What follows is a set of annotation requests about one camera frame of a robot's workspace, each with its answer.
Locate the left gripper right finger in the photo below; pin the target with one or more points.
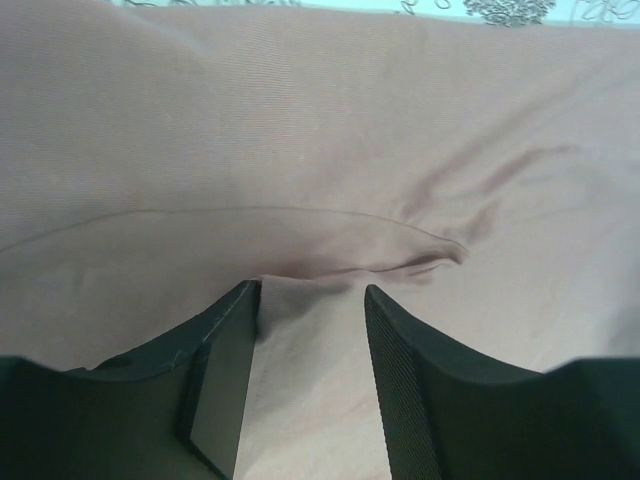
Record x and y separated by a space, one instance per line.
451 412

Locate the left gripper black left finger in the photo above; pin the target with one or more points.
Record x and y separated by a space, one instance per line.
171 408

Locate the pink printed t shirt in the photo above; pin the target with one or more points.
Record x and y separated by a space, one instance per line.
152 158

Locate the floral table mat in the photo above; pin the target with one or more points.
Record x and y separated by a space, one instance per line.
621 14

